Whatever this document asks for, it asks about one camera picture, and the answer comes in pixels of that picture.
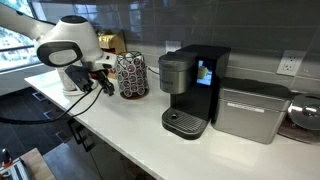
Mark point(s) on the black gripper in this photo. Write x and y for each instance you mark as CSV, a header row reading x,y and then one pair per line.
x,y
81,77

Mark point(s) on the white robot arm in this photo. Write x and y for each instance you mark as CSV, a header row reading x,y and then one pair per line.
x,y
71,47

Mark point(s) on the bamboo tea bag organizer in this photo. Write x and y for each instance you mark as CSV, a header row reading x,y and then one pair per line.
x,y
112,40

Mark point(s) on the black Keurig coffee maker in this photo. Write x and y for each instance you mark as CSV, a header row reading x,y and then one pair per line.
x,y
191,76

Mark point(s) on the wooden workbench top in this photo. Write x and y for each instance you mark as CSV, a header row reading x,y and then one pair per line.
x,y
36,167

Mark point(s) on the silver countertop appliance box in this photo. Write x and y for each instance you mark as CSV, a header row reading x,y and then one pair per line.
x,y
251,109

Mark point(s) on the round steel lidded appliance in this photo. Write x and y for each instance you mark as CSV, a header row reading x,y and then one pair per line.
x,y
302,122

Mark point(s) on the wire coffee pod carousel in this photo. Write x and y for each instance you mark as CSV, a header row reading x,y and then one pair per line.
x,y
131,75

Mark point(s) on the black cabinet drawer handle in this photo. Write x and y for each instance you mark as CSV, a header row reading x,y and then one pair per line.
x,y
80,134

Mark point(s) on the aluminium rail with clamp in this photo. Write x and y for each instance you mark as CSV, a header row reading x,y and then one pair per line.
x,y
14,170

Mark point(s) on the white wall power outlet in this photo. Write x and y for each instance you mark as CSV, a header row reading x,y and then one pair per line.
x,y
290,62

